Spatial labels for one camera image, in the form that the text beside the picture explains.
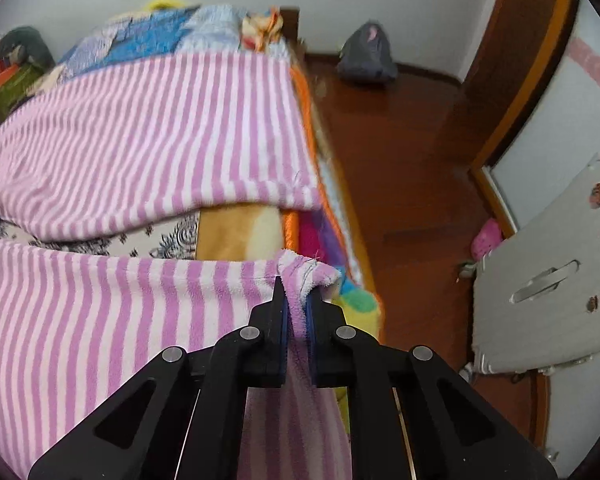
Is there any white door pink print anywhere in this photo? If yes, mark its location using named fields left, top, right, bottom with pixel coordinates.
left=490, top=0, right=600, bottom=241

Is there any colourful fleece blanket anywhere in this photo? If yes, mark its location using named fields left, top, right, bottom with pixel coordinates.
left=197, top=67, right=383, bottom=341

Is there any black white patterned sheet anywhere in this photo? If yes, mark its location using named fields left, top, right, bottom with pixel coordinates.
left=0, top=212, right=201, bottom=261

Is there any grey green pillow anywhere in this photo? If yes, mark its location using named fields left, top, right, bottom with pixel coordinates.
left=2, top=26, right=56, bottom=68

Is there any brown wooden door frame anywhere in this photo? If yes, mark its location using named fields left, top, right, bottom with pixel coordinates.
left=467, top=0, right=581, bottom=241

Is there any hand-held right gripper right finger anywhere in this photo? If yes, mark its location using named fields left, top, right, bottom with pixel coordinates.
left=305, top=290, right=556, bottom=480

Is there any blue patchwork quilt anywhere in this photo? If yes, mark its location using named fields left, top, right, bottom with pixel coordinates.
left=55, top=4, right=293, bottom=81

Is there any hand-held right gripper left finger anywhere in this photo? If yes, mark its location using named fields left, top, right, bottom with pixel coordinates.
left=27, top=276, right=287, bottom=480

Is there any grey bag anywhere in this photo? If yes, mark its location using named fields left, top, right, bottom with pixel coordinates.
left=336, top=21, right=398, bottom=86

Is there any pile of colourful clothes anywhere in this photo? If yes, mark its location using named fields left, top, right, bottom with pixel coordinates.
left=0, top=35, right=31, bottom=91

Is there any white plastic stool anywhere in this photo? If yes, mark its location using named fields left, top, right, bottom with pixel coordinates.
left=472, top=150, right=600, bottom=376

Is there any pink plush toy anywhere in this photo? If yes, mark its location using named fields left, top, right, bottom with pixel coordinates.
left=470, top=219, right=503, bottom=258

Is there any green box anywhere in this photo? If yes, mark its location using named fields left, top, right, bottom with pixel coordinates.
left=0, top=65, right=46, bottom=131

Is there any orange floral cloth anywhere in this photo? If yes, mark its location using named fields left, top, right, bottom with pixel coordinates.
left=242, top=7, right=286, bottom=51

